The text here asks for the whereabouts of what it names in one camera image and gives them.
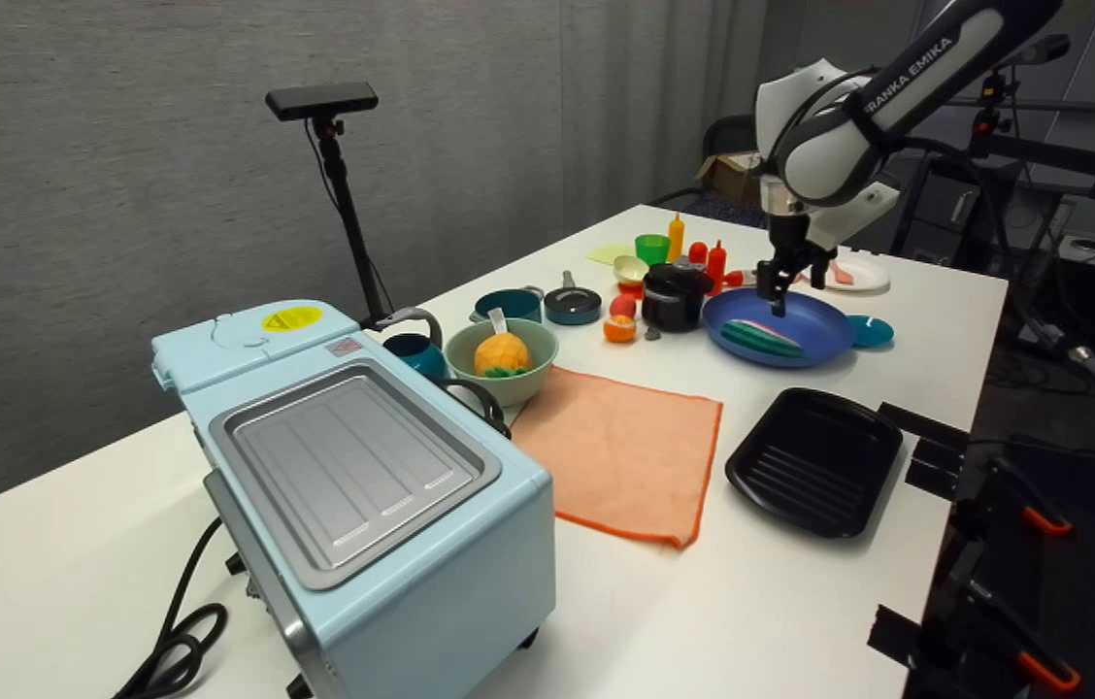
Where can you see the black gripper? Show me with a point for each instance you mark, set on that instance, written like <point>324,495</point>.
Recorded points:
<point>799,246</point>

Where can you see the orange plushie with green leaves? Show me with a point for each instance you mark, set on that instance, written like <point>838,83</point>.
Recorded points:
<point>501,356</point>

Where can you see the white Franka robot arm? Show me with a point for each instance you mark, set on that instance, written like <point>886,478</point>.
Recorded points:
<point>884,91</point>

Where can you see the blue round plate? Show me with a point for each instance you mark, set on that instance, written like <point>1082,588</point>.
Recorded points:
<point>822,324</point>

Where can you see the white round plate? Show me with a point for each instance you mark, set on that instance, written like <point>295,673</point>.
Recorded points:
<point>861,278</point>

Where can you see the black ridged rectangular plate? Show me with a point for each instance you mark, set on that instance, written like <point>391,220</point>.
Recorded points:
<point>816,464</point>

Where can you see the red ketchup bottle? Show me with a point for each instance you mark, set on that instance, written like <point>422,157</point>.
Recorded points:
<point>715,266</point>

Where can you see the small teal lid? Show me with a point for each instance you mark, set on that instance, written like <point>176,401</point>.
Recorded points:
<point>875,332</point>

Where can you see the yellow mustard bottle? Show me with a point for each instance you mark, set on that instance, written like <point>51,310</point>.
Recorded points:
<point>679,238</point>

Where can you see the cardboard box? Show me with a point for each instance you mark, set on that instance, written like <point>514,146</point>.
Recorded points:
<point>733,181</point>

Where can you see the green plastic cup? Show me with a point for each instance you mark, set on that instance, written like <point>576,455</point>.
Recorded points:
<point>655,250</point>

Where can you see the small cream bowl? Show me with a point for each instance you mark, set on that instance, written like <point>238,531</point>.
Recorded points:
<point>631,268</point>

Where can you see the red toy behind pot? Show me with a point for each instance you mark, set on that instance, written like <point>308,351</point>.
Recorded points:
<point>625,302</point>

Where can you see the small orange toy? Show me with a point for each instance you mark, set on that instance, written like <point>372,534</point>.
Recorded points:
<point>620,332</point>

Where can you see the pale yellow mat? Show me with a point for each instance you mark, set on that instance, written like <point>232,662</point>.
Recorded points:
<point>603,254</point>

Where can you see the small black pan with lid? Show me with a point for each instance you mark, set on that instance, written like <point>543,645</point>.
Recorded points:
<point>572,304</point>

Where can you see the orange cloth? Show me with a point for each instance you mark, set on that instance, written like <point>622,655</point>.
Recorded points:
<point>631,452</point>

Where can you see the teal toy pot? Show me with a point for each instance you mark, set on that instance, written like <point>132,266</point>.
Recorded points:
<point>510,310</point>

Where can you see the pale green bowl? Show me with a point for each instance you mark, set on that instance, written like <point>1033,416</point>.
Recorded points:
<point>514,385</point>

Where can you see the black rig with orange clamps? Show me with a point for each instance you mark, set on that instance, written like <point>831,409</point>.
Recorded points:
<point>1054,570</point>

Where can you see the light blue toaster oven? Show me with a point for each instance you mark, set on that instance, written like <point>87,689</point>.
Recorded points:
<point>365,519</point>

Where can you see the black camera on stand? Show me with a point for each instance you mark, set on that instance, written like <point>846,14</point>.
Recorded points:
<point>339,157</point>

